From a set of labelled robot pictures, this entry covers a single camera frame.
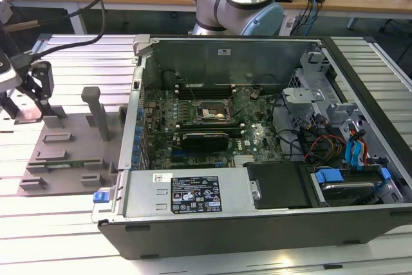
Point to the black plastic shroud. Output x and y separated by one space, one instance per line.
280 185

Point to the black open PC case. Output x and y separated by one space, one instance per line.
225 233

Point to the round coin cell battery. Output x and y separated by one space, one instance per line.
254 94

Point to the green RAM stick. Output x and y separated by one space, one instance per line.
75 164

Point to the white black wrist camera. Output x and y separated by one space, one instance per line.
8 75

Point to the metal drive cage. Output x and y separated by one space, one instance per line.
302 94

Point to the blue disk carrier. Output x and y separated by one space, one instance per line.
328 176

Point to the black graphics card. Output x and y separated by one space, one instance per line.
206 142

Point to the grey case release latch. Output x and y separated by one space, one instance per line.
141 44

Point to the black cylindrical part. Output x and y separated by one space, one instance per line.
169 78

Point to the blue case latch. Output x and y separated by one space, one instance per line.
99 197

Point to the grey parts rack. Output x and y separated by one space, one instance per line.
77 146

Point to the silver chipset heatsink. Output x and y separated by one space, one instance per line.
243 159

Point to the thin metal locking lever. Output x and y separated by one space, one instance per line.
193 94

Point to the blue plastic clip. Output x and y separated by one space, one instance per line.
385 173

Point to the CPU socket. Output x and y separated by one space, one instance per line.
212 114

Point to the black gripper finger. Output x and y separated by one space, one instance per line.
8 104
45 78

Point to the green motherboard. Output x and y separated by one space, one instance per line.
257 133

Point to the silver hard disk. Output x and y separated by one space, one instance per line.
347 191

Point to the silver power supply unit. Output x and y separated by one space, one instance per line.
145 191

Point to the white labelled device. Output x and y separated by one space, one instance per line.
287 27

